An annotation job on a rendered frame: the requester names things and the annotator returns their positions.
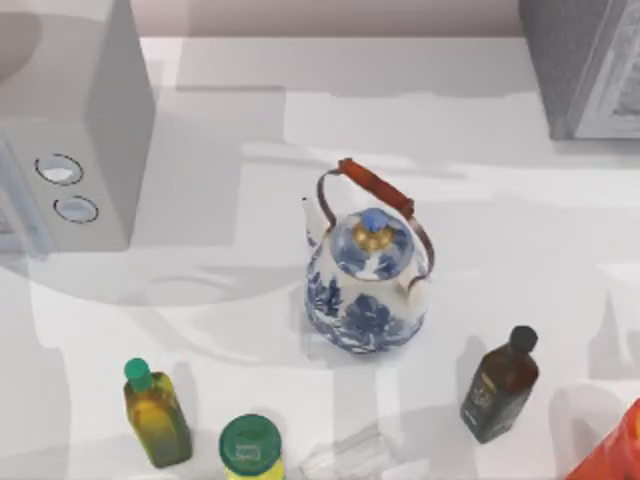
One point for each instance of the blue and white teapot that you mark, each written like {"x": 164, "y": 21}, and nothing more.
{"x": 365, "y": 295}

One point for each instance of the clear glass object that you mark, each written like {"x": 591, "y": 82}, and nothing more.
{"x": 350, "y": 452}

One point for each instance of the yellow jar green lid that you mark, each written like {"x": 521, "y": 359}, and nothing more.
{"x": 250, "y": 447}

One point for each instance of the dark brown bottle black cap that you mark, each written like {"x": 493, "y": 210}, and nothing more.
{"x": 500, "y": 390}

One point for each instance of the yellow oil bottle green cap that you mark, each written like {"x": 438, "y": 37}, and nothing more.
{"x": 157, "y": 420}

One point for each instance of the small microwave knob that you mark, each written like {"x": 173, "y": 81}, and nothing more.
{"x": 76, "y": 208}

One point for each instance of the large microwave knob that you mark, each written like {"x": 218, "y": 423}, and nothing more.
{"x": 59, "y": 169}

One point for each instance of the pale microwave oven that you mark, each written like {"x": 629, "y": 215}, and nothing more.
{"x": 75, "y": 125}

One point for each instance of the orange red container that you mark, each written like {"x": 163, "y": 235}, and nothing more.
{"x": 615, "y": 450}

